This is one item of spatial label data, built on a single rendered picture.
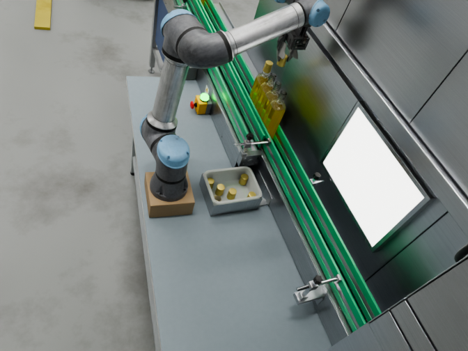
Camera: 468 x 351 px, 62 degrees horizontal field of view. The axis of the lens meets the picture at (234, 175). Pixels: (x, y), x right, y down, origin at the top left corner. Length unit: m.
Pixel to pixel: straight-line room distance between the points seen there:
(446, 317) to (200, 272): 0.89
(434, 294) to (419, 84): 0.68
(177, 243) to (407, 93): 0.96
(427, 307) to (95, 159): 2.26
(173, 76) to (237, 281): 0.78
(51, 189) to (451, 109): 2.16
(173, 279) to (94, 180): 1.32
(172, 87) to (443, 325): 1.02
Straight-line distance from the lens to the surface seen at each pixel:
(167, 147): 1.40
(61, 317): 2.22
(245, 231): 1.61
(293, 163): 1.67
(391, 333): 0.99
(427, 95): 1.29
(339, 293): 1.44
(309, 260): 1.51
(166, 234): 1.54
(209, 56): 1.18
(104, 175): 2.64
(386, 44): 1.42
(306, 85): 1.72
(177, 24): 1.26
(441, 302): 0.86
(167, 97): 1.38
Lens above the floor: 2.08
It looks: 49 degrees down
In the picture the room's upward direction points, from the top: 21 degrees clockwise
